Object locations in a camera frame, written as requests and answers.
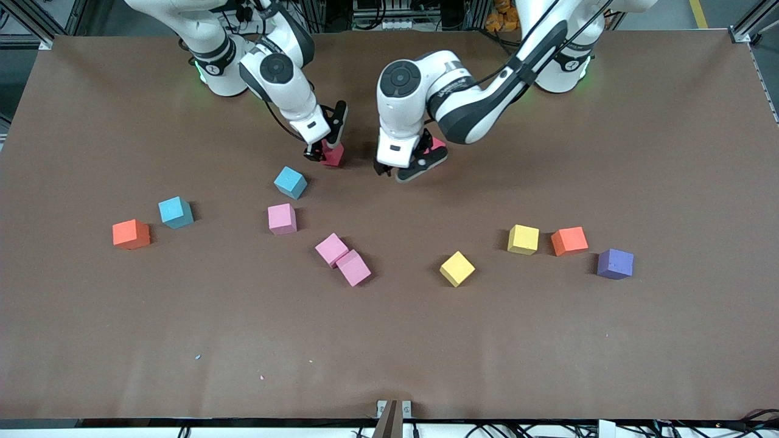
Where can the aluminium frame strut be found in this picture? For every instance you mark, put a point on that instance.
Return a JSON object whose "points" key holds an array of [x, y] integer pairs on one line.
{"points": [[27, 17], [754, 18]]}

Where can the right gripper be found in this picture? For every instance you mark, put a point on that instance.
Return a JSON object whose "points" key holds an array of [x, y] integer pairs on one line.
{"points": [[316, 149]]}

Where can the purple foam cube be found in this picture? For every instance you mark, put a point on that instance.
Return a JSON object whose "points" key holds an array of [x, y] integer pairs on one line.
{"points": [[615, 263]]}

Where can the red foam cube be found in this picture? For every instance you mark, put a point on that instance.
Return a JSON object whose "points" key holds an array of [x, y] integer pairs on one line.
{"points": [[436, 145], [333, 156]]}

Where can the orange plastic pile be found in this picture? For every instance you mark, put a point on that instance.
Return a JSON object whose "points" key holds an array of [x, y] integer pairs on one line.
{"points": [[502, 18]]}

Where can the white power strip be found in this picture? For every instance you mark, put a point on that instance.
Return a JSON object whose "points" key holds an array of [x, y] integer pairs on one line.
{"points": [[392, 24]]}

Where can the pink foam cube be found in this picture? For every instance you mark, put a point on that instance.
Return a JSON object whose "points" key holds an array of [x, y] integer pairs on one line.
{"points": [[353, 268], [331, 249], [282, 219]]}

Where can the aluminium table edge rail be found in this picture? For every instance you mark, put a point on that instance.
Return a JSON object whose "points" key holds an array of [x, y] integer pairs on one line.
{"points": [[768, 88]]}

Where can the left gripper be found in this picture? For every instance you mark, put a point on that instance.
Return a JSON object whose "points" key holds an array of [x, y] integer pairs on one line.
{"points": [[422, 148]]}

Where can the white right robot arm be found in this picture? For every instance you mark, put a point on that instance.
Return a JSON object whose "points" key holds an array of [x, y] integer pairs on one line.
{"points": [[292, 100]]}

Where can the light blue foam cube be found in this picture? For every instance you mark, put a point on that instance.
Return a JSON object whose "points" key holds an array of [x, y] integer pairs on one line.
{"points": [[290, 182], [175, 212]]}

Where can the yellow foam cube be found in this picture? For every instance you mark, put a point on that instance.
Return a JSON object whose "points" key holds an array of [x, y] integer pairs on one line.
{"points": [[457, 268], [523, 239]]}

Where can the metal mount bracket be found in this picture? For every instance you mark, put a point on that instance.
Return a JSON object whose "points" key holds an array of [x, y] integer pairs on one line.
{"points": [[389, 423]]}

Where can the brown table cover sheet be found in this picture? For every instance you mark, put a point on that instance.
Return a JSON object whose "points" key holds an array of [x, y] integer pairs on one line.
{"points": [[389, 328]]}

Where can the orange foam cube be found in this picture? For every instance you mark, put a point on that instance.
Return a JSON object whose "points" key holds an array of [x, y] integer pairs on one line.
{"points": [[131, 234], [569, 241]]}

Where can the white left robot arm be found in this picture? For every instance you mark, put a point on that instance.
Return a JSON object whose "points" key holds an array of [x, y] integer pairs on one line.
{"points": [[398, 112]]}

